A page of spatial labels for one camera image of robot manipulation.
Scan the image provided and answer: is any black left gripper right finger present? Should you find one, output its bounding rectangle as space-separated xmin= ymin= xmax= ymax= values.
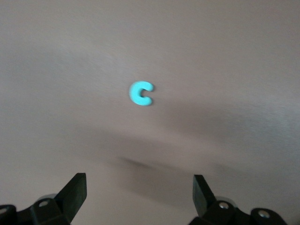
xmin=189 ymin=174 xmax=288 ymax=225

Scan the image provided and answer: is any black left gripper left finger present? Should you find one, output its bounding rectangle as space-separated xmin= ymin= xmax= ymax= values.
xmin=0 ymin=172 xmax=88 ymax=225

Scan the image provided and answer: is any teal foam letter c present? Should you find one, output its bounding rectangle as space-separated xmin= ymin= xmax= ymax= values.
xmin=129 ymin=81 xmax=155 ymax=106

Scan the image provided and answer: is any brown table cover sheet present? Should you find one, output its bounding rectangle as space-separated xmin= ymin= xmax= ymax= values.
xmin=0 ymin=0 xmax=300 ymax=225

